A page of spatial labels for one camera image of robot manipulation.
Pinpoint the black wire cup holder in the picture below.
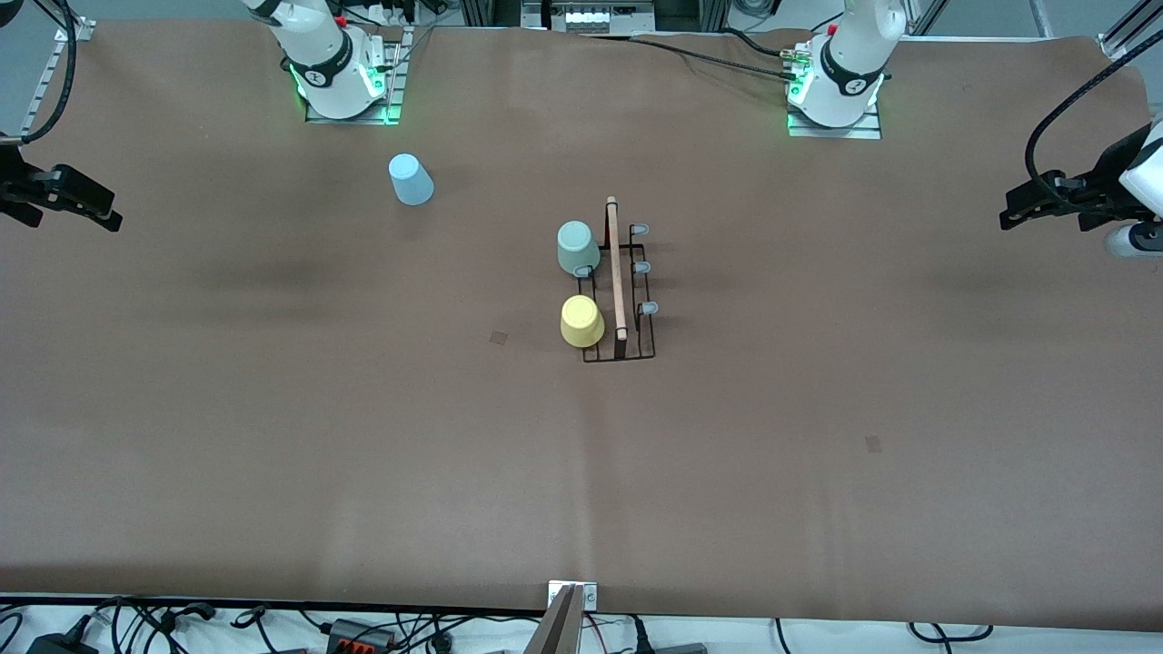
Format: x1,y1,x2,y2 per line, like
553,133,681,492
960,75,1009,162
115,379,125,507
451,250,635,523
581,195,661,363

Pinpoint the pale green plastic cup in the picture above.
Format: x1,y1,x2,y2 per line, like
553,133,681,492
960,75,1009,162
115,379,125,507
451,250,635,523
557,221,602,278

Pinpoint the yellow plastic cup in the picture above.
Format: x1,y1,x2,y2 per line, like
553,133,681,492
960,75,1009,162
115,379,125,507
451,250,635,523
561,295,607,349

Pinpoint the light blue plastic cup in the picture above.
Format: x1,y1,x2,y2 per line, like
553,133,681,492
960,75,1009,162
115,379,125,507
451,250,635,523
388,154,435,207

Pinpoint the white power strip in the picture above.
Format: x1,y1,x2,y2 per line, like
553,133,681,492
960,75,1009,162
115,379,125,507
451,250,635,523
345,0,421,26

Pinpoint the black power adapter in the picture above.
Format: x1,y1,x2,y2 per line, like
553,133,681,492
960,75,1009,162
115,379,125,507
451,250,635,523
25,631,99,654

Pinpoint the grey control box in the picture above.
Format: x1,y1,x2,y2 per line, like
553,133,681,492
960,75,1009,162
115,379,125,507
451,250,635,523
522,0,657,34

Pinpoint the black box with orange connectors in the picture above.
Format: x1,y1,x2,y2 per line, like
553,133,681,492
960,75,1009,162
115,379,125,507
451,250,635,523
327,619,397,653

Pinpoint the brown table cover sheet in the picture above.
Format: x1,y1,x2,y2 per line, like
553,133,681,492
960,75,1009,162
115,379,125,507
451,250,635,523
0,18,1163,629

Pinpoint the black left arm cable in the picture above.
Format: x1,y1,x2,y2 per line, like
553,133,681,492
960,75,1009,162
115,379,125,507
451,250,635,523
1024,32,1163,193

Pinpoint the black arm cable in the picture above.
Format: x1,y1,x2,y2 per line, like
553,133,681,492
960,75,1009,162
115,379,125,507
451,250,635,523
1024,32,1163,193
0,0,81,148

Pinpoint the aluminium frame rail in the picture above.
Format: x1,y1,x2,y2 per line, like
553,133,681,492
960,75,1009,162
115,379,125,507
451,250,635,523
1098,0,1163,61
18,16,97,139

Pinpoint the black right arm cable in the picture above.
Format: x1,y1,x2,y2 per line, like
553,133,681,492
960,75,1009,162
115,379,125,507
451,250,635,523
0,0,81,148

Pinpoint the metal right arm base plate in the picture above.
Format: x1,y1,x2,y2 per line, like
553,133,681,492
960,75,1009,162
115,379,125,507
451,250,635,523
304,25,415,126

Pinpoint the short black table cable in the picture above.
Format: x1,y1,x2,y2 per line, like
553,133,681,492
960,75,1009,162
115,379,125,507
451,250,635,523
716,27,800,61

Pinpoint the long black table cable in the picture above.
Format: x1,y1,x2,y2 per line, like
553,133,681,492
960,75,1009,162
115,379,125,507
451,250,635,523
578,33,802,83

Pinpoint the tangled black cable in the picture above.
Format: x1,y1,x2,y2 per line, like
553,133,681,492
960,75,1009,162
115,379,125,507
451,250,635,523
89,595,219,654

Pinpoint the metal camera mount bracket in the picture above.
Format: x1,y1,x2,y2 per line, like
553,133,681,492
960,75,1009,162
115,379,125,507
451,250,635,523
522,581,599,654

